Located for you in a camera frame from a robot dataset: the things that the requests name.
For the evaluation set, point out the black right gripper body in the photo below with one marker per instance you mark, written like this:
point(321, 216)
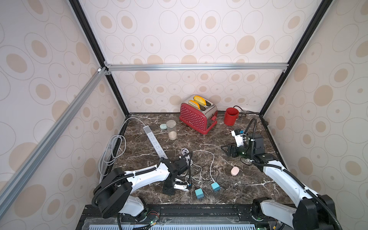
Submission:
point(234, 149)

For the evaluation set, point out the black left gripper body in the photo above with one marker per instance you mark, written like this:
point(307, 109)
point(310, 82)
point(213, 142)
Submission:
point(169, 189)

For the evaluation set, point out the white power strip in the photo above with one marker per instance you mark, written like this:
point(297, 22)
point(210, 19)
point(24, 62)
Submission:
point(154, 142)

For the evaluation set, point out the teal charger with black cable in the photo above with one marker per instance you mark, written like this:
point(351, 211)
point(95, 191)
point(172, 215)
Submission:
point(199, 193)

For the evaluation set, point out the teal charger with white cable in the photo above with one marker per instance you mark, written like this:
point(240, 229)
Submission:
point(198, 176)

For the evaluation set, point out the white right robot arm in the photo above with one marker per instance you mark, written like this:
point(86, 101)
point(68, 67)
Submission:
point(312, 211)

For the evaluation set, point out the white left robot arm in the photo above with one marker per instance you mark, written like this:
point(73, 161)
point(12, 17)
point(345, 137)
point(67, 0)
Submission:
point(113, 195)

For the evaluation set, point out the pink earbud case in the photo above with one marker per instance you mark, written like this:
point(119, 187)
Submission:
point(235, 171)

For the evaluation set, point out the red plastic cup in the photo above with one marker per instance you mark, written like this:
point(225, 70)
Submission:
point(231, 115)

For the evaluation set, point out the clear jar with rice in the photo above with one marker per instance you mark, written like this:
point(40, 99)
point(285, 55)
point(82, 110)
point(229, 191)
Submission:
point(171, 129)

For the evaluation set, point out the red polka dot toaster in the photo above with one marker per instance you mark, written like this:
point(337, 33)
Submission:
point(200, 120)

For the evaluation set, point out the yellow toast slice front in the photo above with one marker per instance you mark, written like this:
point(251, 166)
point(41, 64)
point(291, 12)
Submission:
point(194, 104)

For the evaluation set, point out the yellow toast slice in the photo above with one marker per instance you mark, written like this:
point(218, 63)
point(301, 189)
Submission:
point(194, 104)
point(200, 100)

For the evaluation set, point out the yellow toast slice back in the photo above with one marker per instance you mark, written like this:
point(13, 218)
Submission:
point(200, 100)

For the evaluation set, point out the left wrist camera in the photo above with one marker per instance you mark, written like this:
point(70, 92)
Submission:
point(182, 186)

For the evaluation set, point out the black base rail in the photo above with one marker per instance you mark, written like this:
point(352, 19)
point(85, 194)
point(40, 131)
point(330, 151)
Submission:
point(183, 217)

